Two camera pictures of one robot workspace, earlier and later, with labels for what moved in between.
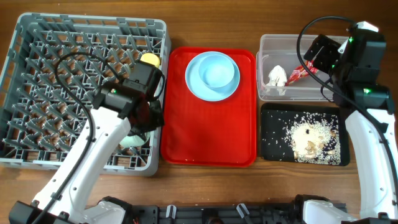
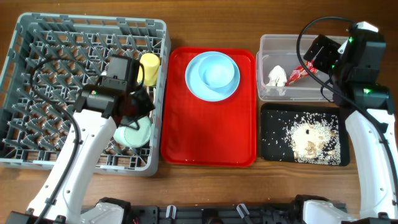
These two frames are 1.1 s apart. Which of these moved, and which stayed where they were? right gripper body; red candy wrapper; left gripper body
Moved: left gripper body
Stayed: right gripper body; red candy wrapper
